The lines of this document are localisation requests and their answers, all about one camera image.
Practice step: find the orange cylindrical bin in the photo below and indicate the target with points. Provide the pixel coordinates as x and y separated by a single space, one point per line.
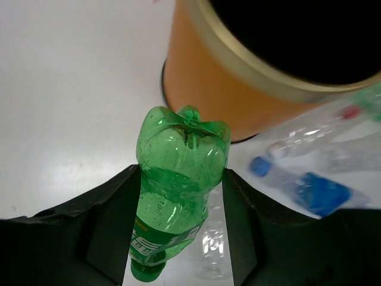
256 64

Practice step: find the blue label clear bottle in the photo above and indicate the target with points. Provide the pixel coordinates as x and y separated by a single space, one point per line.
314 193

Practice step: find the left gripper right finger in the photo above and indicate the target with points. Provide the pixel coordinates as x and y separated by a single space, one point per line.
271 244

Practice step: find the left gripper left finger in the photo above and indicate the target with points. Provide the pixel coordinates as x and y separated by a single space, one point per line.
84 241

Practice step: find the clear bottle white cap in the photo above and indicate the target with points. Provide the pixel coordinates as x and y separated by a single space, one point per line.
313 129

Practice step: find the green bottle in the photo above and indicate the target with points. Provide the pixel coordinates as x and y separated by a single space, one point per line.
181 160

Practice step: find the clear crushed bottle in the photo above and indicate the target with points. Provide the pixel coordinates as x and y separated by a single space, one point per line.
211 247

